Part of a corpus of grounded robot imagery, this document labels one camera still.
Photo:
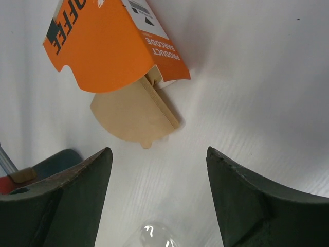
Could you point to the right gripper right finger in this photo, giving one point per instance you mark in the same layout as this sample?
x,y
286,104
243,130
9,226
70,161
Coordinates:
x,y
253,210

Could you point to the brown paper filter stack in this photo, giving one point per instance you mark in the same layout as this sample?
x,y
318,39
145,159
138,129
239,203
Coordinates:
x,y
135,113

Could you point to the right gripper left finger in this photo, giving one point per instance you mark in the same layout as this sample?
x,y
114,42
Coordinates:
x,y
61,210

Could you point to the clear glass cup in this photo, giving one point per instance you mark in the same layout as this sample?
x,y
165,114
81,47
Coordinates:
x,y
152,233

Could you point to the orange coffee filter package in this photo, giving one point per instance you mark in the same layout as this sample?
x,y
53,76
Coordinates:
x,y
111,44

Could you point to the glass carafe with red rim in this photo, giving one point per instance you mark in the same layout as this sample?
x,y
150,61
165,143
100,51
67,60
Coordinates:
x,y
14,178

